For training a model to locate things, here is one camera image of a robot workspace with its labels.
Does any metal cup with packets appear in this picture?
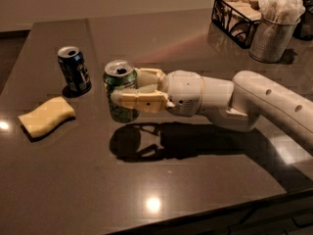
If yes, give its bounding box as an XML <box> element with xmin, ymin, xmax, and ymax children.
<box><xmin>249</xmin><ymin>0</ymin><xmax>305</xmax><ymax>64</ymax></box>

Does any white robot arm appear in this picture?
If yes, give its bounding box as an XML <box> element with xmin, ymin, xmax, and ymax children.
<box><xmin>111</xmin><ymin>69</ymin><xmax>313</xmax><ymax>152</ymax></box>

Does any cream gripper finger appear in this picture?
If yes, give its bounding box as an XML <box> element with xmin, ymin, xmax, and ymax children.
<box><xmin>111</xmin><ymin>87</ymin><xmax>175</xmax><ymax>113</ymax></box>
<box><xmin>135</xmin><ymin>68</ymin><xmax>165</xmax><ymax>93</ymax></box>

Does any yellow sponge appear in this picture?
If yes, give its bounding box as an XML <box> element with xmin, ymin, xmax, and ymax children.
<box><xmin>19</xmin><ymin>96</ymin><xmax>75</xmax><ymax>138</ymax></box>

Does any green soda can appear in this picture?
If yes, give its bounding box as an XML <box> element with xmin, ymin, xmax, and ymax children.
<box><xmin>103</xmin><ymin>60</ymin><xmax>139</xmax><ymax>123</ymax></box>

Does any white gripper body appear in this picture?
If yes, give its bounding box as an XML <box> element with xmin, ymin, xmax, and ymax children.
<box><xmin>162</xmin><ymin>70</ymin><xmax>202</xmax><ymax>117</ymax></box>

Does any black wire napkin basket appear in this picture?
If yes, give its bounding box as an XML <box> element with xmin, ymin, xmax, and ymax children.
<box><xmin>211</xmin><ymin>0</ymin><xmax>261</xmax><ymax>49</ymax></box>

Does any blue pepsi can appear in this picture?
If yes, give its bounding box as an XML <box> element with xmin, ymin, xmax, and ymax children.
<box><xmin>58</xmin><ymin>46</ymin><xmax>92</xmax><ymax>94</ymax></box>

